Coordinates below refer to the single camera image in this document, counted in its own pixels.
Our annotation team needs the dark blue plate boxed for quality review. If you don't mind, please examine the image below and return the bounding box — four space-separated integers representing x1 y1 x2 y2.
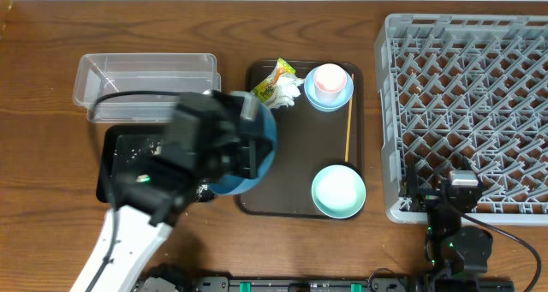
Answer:
209 91 277 195

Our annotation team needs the mint green bowl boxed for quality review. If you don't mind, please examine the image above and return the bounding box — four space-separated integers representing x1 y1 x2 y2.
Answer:
311 164 366 219

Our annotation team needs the pink cup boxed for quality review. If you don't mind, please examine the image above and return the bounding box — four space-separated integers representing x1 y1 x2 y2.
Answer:
313 63 347 104

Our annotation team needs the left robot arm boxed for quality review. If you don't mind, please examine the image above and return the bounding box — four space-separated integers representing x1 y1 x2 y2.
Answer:
72 91 277 291

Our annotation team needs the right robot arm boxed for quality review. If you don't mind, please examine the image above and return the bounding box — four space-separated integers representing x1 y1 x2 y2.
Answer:
403 158 493 291

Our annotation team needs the grey dishwasher rack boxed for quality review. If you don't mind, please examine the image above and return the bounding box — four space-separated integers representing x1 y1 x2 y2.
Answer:
374 14 547 226

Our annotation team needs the black waste tray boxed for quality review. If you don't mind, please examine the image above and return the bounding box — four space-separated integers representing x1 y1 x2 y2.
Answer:
96 124 216 203

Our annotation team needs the yellow green snack wrapper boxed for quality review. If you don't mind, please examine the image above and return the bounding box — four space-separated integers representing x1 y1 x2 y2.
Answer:
252 58 296 104

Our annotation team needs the crumpled white napkin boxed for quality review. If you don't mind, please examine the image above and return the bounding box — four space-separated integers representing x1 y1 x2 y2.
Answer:
265 73 304 109

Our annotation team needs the brown serving tray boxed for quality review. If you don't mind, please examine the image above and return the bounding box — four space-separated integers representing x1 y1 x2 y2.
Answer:
235 63 364 219

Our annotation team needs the light blue small bowl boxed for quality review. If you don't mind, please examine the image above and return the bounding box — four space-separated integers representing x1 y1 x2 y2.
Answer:
304 63 354 112

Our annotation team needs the wooden chopstick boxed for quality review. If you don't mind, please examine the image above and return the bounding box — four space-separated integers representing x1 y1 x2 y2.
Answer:
344 74 354 162

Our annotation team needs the clear plastic bin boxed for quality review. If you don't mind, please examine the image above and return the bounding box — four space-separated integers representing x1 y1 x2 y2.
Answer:
73 53 221 123

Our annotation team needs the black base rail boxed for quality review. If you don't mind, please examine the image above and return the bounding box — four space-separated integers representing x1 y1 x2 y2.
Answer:
132 264 515 292

